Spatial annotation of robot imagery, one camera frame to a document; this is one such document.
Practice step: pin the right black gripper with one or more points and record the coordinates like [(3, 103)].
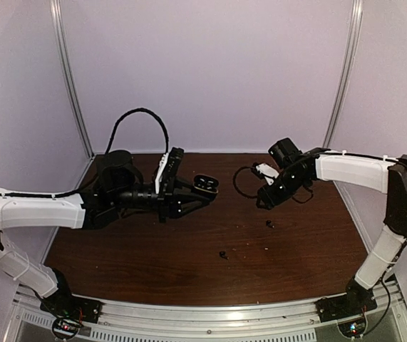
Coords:
[(271, 199)]

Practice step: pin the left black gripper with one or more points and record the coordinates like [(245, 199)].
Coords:
[(171, 203)]

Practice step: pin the black earbud charging case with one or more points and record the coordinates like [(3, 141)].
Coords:
[(206, 184)]

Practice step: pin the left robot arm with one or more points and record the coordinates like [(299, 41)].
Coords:
[(118, 186)]

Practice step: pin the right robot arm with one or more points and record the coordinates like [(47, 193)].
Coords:
[(296, 169)]

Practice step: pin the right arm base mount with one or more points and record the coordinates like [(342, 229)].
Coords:
[(351, 321)]

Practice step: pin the aluminium front rail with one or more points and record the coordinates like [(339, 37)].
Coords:
[(288, 321)]

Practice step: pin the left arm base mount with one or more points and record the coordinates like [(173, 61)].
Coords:
[(71, 316)]

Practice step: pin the right aluminium post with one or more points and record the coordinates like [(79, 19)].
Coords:
[(352, 42)]

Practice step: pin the aluminium post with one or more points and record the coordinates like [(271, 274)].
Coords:
[(352, 42), (59, 29)]

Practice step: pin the left aluminium post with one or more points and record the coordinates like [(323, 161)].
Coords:
[(59, 29)]

